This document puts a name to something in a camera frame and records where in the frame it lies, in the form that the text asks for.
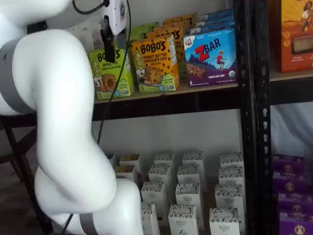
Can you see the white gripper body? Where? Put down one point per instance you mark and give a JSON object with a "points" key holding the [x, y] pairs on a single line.
{"points": [[117, 14]]}

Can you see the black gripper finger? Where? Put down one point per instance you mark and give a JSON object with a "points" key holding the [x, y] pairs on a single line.
{"points": [[121, 40], [108, 44]]}

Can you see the orange Bobo's oat bites box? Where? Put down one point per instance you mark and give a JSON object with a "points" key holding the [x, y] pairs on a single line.
{"points": [[154, 63], [180, 36], [171, 23], [179, 17]]}

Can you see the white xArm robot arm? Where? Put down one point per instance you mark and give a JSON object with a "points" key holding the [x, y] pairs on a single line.
{"points": [[53, 85]]}

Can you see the green Bobo's apple pie box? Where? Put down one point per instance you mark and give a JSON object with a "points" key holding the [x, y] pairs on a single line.
{"points": [[138, 34], [102, 83], [150, 25]]}

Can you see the black metal shelf rack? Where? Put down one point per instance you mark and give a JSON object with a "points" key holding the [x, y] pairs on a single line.
{"points": [[264, 171], [171, 105]]}

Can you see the blue Zbar chocolate chip box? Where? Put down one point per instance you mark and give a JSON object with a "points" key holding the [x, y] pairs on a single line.
{"points": [[210, 61], [217, 12], [217, 23], [217, 17]]}

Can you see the white granola box blue band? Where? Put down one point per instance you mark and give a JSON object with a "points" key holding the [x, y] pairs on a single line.
{"points": [[111, 159]]}

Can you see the white granola box yellow band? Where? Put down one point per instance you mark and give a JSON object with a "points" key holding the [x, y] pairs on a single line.
{"points": [[129, 157], [125, 171]]}

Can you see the white organic pantry box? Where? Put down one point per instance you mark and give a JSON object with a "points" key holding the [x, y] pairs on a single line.
{"points": [[149, 220], [231, 159], [164, 159], [188, 173], [187, 194], [229, 195], [231, 175], [224, 222], [183, 220], [193, 157], [152, 192], [159, 172]]}

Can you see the large orange snack box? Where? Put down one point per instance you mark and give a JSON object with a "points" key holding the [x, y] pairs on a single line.
{"points": [[293, 49]]}

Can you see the purple snack box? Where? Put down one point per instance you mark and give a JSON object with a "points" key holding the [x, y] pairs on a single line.
{"points": [[289, 183], [296, 203], [288, 161], [296, 225]]}

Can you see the white cloth sheet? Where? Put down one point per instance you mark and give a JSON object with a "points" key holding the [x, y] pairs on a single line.
{"points": [[291, 129]]}

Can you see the black metal leg frame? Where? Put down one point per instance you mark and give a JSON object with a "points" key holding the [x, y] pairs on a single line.
{"points": [[24, 171]]}

